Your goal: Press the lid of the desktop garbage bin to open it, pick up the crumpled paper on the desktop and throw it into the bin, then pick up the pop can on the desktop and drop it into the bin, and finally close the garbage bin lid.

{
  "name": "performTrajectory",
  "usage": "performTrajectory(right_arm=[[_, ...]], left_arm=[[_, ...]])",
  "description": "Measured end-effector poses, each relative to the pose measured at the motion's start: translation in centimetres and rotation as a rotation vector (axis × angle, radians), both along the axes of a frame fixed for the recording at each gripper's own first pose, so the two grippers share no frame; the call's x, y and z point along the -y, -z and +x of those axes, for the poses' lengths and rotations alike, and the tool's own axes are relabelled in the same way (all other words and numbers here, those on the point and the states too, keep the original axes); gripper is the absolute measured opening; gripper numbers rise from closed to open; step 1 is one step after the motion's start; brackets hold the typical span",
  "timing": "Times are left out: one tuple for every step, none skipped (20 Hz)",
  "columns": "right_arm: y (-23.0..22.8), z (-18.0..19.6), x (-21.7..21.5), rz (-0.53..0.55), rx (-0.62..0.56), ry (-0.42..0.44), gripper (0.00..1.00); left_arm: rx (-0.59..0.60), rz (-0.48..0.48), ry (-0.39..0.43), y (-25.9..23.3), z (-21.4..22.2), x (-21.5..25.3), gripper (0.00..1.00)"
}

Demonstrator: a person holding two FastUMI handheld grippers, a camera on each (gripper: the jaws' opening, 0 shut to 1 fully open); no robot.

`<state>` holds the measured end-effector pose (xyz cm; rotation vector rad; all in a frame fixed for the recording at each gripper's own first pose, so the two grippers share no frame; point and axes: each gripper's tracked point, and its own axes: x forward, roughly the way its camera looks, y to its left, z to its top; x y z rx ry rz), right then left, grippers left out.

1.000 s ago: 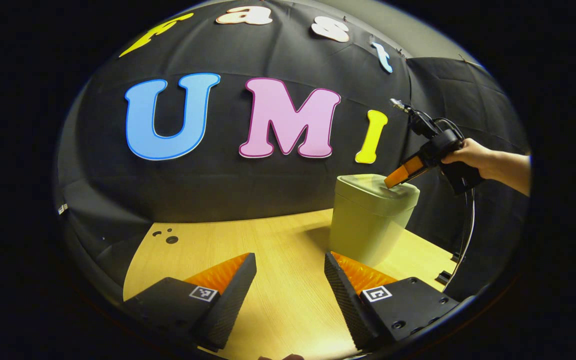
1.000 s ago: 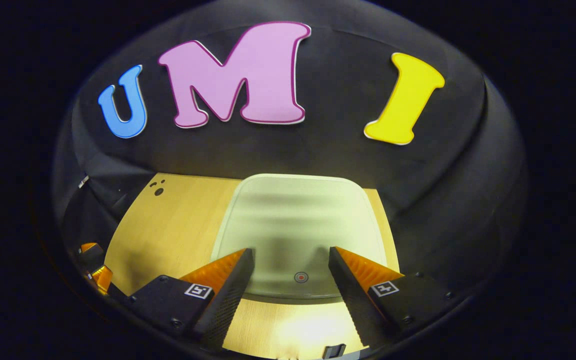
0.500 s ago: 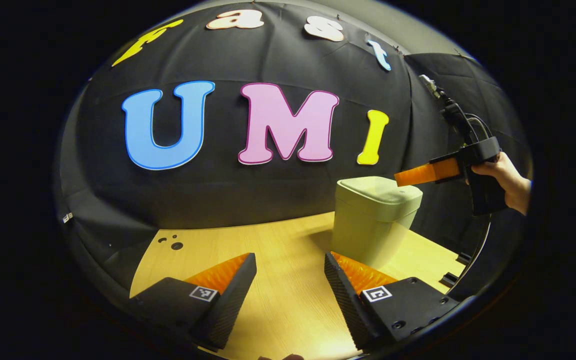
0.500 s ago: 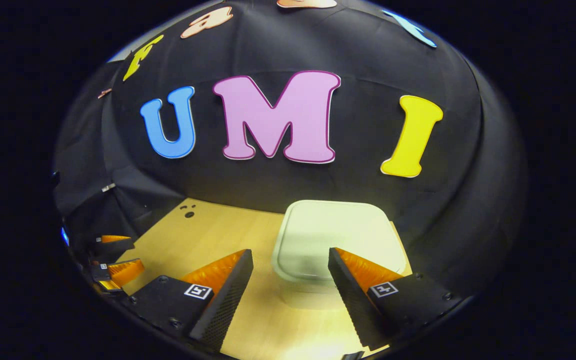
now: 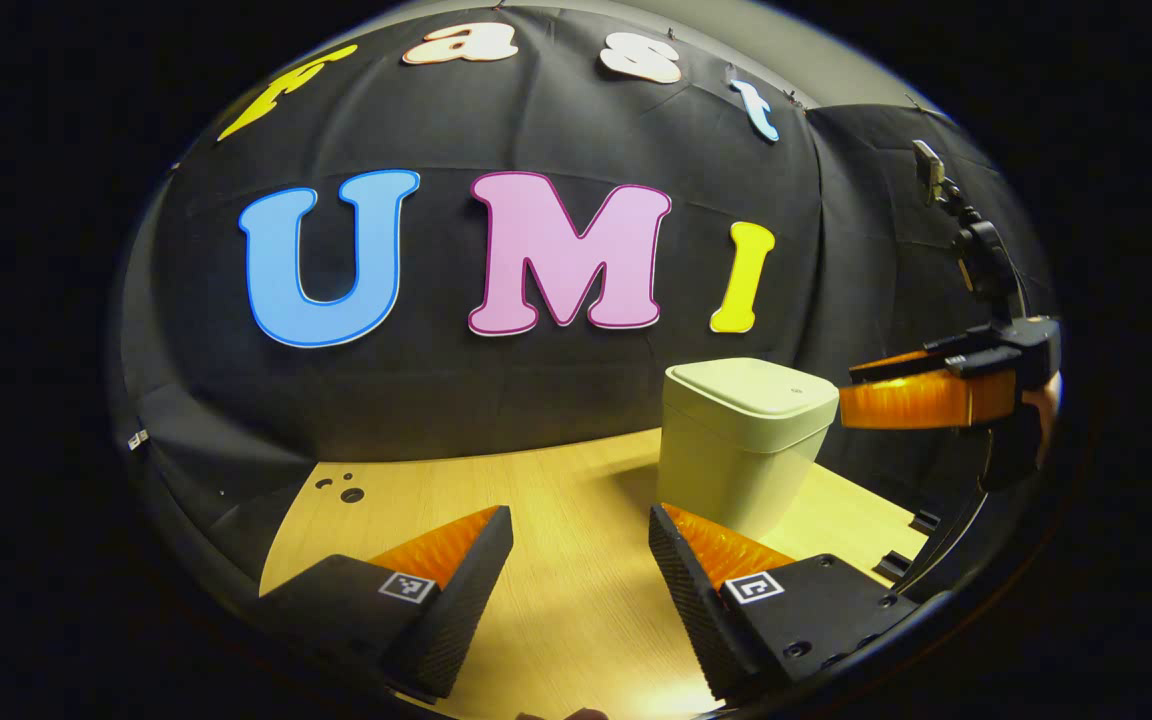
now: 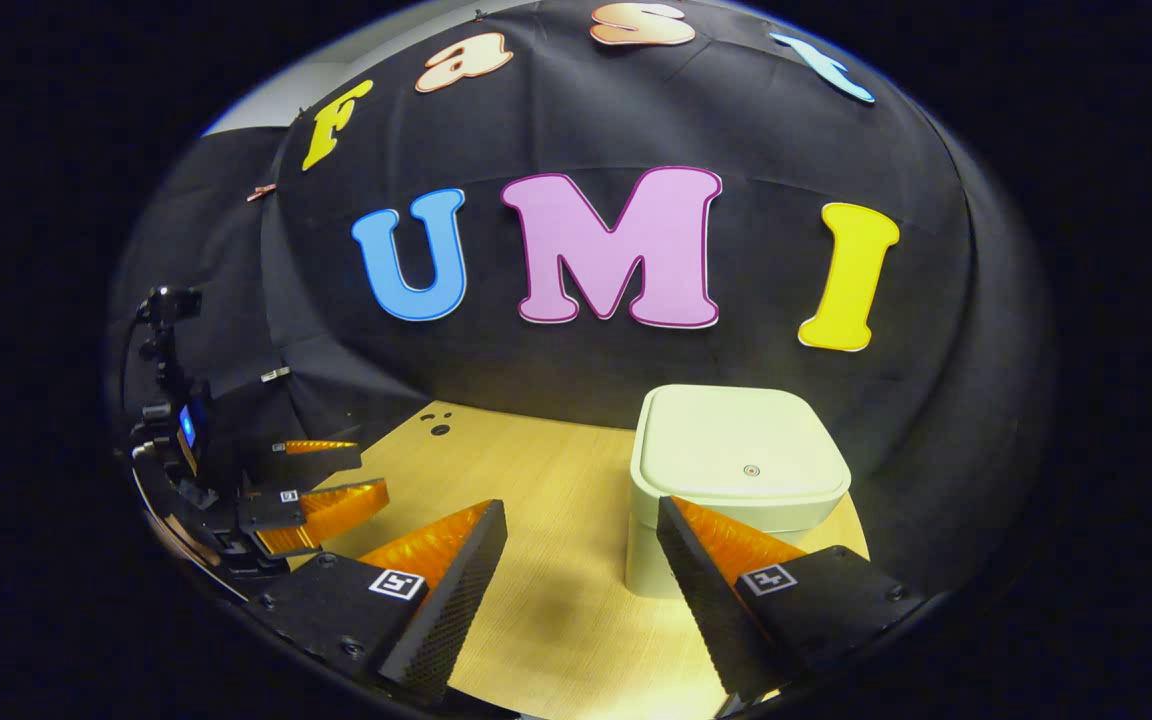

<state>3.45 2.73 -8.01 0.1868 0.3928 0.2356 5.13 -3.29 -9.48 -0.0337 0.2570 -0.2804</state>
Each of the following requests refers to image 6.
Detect wooden desktop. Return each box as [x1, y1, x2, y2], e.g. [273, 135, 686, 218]
[286, 400, 872, 720]

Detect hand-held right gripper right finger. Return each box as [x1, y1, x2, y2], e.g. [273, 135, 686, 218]
[656, 495, 927, 706]

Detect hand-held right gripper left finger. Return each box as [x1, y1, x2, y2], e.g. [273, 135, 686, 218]
[246, 499, 509, 706]

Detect green desktop garbage bin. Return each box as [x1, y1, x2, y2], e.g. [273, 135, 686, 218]
[624, 384, 852, 601]

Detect black backdrop cloth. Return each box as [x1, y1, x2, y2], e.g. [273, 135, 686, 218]
[106, 0, 1052, 601]

